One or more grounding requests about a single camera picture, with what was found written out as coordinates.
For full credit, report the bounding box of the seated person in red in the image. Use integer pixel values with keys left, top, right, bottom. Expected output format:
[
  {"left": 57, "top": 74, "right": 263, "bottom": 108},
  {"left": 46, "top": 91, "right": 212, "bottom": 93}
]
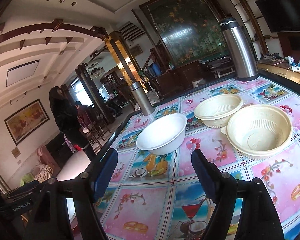
[{"left": 75, "top": 101, "right": 92, "bottom": 128}]

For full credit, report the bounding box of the floral pink tablecloth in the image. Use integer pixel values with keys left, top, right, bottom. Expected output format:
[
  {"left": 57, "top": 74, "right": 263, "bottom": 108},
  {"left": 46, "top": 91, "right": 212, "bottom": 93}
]
[{"left": 98, "top": 76, "right": 300, "bottom": 239}]

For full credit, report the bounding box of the person in black clothes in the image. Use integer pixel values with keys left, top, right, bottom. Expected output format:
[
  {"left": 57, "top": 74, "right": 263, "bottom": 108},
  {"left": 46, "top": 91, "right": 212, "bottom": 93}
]
[{"left": 49, "top": 86, "right": 96, "bottom": 162}]

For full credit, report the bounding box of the black television screen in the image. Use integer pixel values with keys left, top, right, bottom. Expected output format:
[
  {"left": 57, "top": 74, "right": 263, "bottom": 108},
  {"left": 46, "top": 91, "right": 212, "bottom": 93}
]
[{"left": 255, "top": 0, "right": 300, "bottom": 33}]

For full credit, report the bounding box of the framed landscape painting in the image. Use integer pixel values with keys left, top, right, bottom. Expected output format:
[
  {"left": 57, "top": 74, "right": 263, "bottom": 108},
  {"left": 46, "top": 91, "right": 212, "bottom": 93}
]
[{"left": 5, "top": 99, "right": 50, "bottom": 146}]

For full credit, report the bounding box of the large beige plastic bowl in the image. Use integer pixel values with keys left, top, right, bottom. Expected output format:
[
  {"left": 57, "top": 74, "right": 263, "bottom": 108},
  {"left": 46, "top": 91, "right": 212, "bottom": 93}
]
[{"left": 221, "top": 105, "right": 293, "bottom": 160}]

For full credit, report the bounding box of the slim steel thermos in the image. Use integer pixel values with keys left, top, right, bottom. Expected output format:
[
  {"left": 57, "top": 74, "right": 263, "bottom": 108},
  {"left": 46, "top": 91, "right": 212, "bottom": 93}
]
[{"left": 130, "top": 81, "right": 154, "bottom": 116}]

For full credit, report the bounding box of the large steel thermos flask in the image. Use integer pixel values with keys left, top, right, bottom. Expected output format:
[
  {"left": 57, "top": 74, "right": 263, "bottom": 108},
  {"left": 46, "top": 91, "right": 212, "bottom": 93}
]
[{"left": 219, "top": 18, "right": 259, "bottom": 81}]

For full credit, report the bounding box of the large floral wall mural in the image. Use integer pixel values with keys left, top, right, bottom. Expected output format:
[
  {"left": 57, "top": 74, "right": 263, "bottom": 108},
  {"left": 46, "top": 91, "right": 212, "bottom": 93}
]
[{"left": 139, "top": 0, "right": 229, "bottom": 67}]

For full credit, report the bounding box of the small beige plastic bowl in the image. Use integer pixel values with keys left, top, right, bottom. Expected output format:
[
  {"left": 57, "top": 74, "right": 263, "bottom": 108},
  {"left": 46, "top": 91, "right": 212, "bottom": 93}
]
[{"left": 194, "top": 94, "right": 244, "bottom": 128}]

